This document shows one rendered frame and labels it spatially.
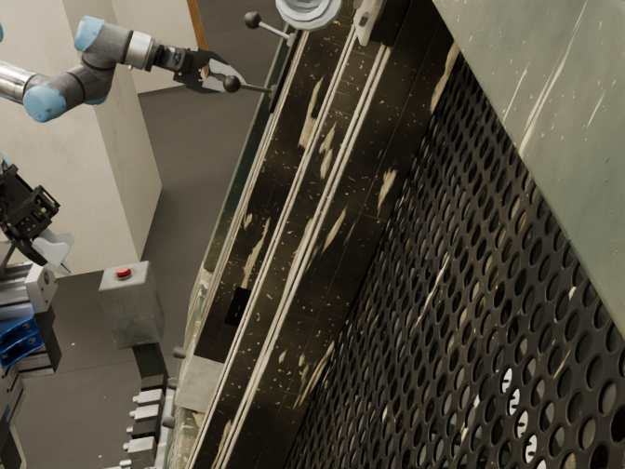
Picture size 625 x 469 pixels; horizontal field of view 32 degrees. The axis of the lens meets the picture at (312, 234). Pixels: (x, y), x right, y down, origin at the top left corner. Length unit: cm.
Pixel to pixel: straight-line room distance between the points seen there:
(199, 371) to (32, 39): 276
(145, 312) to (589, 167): 231
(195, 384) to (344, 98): 94
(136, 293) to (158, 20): 479
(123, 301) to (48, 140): 218
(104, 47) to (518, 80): 174
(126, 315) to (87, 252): 229
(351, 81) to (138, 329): 150
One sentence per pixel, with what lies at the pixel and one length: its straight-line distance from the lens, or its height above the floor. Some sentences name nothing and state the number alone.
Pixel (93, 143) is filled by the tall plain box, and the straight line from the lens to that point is 481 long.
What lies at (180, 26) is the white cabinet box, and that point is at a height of 40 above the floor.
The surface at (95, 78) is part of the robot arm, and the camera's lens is 234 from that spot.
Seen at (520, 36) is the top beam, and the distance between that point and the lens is 64.
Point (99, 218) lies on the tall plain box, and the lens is 495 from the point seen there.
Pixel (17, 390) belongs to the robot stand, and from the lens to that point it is 286.
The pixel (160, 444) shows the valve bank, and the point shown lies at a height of 74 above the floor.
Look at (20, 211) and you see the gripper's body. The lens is 188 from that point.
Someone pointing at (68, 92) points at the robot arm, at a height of 151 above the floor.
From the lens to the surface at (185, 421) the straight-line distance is 219.
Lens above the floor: 211
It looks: 26 degrees down
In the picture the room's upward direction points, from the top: 12 degrees counter-clockwise
